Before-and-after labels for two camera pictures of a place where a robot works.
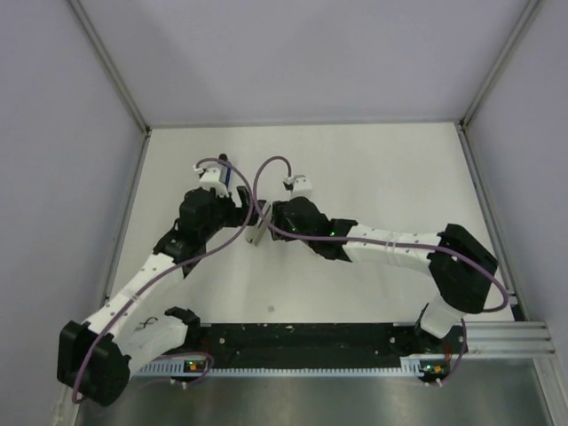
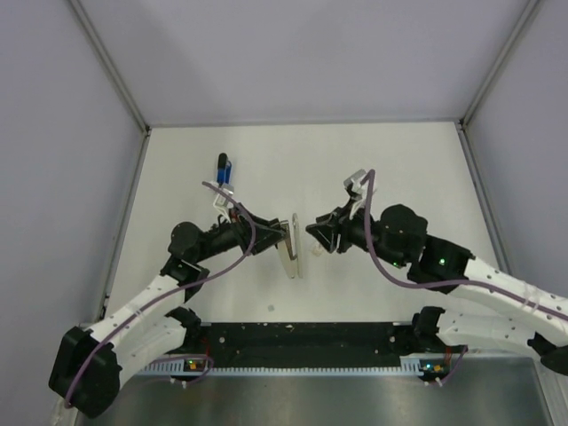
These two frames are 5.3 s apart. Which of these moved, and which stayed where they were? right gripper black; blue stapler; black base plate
Moved: right gripper black
Stayed: black base plate; blue stapler
